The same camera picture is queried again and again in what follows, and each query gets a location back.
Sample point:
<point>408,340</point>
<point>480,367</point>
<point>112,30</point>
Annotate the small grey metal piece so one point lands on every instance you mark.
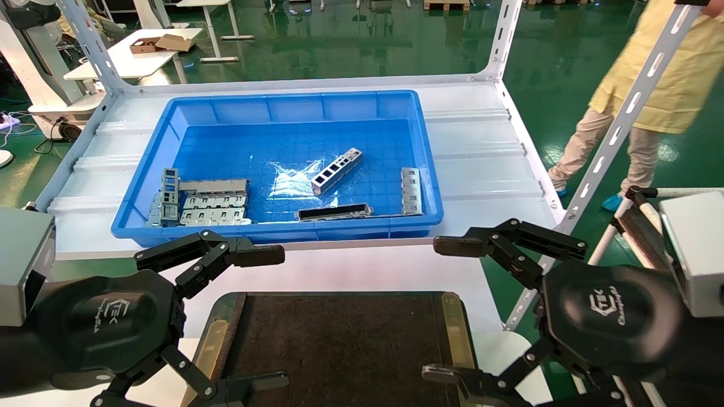
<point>154,213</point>

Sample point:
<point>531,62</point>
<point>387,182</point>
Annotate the slotted grey metal plate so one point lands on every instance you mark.
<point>411,192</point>

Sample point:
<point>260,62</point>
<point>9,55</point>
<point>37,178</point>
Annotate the large blue plastic bin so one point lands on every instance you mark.
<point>283,107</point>

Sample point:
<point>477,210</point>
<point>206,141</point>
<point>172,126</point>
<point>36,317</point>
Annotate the white perforated metal rack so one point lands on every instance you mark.
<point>622,118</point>

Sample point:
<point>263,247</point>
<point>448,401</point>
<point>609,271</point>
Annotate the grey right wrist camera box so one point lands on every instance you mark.
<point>698,249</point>

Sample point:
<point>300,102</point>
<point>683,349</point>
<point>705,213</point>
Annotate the open brown cardboard box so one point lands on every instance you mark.
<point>164,42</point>

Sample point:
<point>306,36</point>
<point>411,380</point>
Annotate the white desk with metal legs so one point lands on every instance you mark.
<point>212,34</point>

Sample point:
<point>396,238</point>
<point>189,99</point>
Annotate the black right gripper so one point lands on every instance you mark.
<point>611,316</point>

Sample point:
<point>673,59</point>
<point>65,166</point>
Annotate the grey bracket with square holes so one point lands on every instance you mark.
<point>336,171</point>

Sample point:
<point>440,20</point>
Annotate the dark metal channel part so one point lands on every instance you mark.
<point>334,212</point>

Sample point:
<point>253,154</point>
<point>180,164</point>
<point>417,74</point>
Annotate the wooden pallet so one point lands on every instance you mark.
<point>447,5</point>

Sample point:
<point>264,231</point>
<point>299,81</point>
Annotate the person in yellow coat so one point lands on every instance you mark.
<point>679,68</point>

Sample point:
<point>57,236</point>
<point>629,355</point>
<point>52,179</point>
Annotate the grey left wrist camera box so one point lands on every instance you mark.
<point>20,260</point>

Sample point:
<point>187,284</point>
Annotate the white power strip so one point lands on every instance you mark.
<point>11,121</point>

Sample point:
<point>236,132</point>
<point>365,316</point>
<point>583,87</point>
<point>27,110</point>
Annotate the grey perforated metal bracket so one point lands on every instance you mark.
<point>169,192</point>

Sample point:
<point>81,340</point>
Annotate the white table with cardboard box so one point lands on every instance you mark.
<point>130,62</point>

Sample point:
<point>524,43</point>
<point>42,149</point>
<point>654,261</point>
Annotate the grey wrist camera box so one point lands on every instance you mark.
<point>20,260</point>
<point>698,249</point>

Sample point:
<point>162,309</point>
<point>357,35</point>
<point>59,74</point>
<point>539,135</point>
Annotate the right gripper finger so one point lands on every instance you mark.
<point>452,377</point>

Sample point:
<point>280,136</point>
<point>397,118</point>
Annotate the clear plastic film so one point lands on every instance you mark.
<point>291,181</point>

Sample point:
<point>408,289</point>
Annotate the long grey metal channel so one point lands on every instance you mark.
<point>215,185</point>

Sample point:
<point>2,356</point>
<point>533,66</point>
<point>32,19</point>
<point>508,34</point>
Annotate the flat slotted metal plate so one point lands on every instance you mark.
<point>215,216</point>
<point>215,202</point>

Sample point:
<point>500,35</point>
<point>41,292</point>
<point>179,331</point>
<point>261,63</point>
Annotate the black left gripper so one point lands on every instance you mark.
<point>107,322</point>

